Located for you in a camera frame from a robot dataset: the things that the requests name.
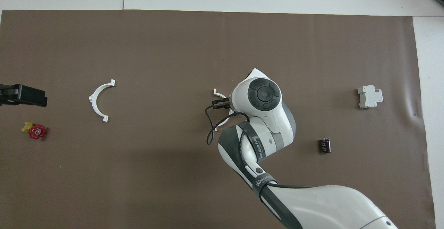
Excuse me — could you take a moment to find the brass valve with red handwheel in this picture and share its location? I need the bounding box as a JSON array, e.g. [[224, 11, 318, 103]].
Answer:
[[22, 121, 46, 140]]

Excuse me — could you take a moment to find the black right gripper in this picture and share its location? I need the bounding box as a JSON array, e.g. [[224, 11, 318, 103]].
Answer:
[[212, 97, 232, 111]]

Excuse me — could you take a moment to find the white half-ring pipe clamp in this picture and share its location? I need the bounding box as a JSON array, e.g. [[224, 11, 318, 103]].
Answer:
[[213, 88, 236, 132], [89, 79, 116, 122]]

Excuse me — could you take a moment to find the black cylindrical capacitor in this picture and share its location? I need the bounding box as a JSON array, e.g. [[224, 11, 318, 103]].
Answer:
[[318, 138, 332, 153]]

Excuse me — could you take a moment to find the brown paper table mat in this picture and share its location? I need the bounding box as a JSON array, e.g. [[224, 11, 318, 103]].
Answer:
[[0, 10, 436, 229]]

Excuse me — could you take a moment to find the white circuit breaker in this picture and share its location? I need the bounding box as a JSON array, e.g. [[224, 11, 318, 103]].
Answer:
[[357, 85, 384, 109]]

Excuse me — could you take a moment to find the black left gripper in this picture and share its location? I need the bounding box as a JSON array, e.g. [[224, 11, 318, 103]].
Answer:
[[0, 84, 48, 107]]

